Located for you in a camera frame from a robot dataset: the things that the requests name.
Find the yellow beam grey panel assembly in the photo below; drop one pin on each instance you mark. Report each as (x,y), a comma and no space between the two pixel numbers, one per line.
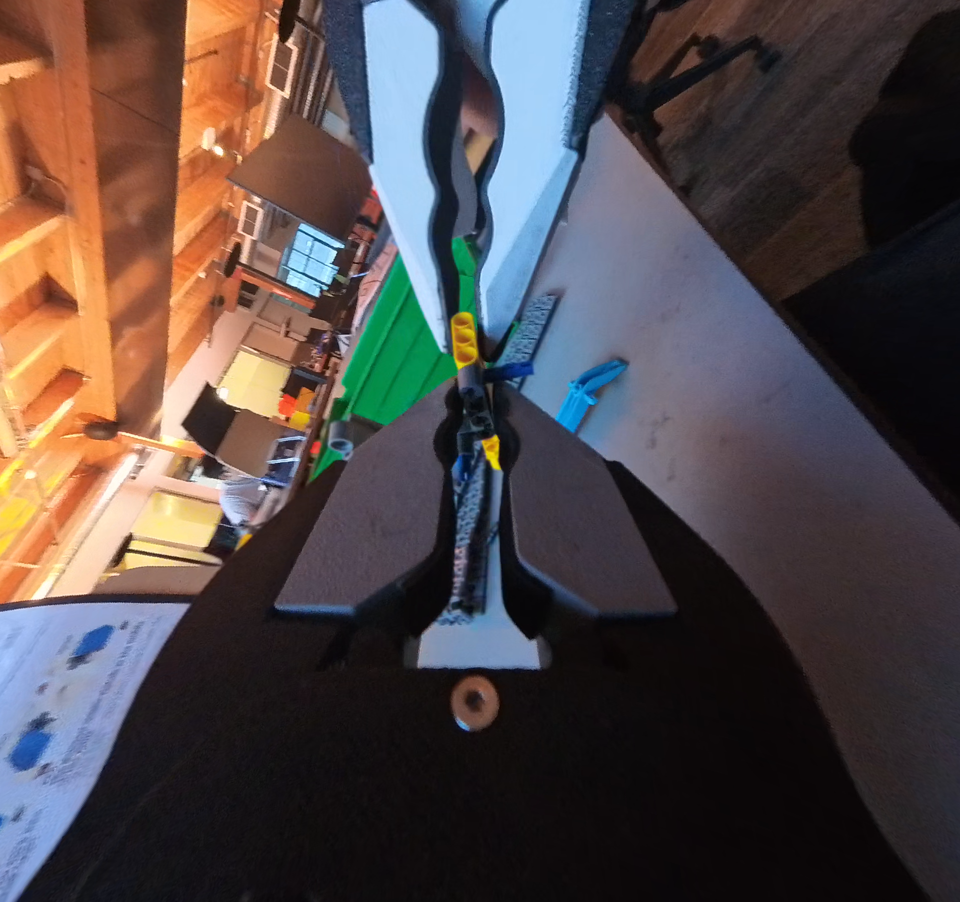
(465,335)

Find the grey desk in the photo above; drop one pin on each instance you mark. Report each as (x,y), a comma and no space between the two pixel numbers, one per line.
(712,392)

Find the instruction sheet stand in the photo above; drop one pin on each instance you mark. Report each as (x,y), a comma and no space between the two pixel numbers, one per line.
(67,692)

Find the green plastic bin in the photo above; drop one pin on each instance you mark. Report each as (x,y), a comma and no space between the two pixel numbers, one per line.
(390,362)

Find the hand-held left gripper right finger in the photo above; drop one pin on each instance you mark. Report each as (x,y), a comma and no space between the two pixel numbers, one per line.
(581,534)

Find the black office chair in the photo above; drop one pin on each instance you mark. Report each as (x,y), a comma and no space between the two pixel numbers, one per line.
(697,69)

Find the dark partition panel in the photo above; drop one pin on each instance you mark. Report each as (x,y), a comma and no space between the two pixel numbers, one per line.
(307,174)

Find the black toy track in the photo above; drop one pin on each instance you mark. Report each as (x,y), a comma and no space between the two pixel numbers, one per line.
(472,542)

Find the window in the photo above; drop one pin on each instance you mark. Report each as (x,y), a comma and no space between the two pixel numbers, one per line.
(315,260)

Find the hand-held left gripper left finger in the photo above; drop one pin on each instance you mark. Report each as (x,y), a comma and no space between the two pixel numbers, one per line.
(375,527)

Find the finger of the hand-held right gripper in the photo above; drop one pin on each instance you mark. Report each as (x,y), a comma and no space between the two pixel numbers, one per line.
(401,129)
(540,91)

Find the blue plastic tool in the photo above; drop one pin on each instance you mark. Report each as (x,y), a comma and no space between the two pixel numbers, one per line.
(589,399)

